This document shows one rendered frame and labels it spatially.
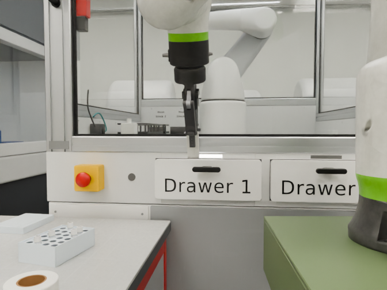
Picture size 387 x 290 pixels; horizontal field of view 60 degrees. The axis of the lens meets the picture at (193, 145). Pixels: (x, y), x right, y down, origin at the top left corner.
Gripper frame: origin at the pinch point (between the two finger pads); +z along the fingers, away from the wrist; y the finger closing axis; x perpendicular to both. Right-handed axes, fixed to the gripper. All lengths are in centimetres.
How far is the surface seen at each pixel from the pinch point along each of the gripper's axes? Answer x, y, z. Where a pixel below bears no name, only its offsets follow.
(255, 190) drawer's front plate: 16.4, 0.2, 12.9
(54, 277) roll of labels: -15.4, 44.8, 1.6
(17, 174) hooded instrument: -77, -34, 28
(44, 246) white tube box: -24.2, 33.1, 6.2
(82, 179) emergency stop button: -29.5, 4.3, 8.2
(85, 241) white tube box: -20.1, 25.8, 10.7
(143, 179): -14.7, -2.3, 11.4
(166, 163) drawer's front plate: -7.7, -2.2, 6.4
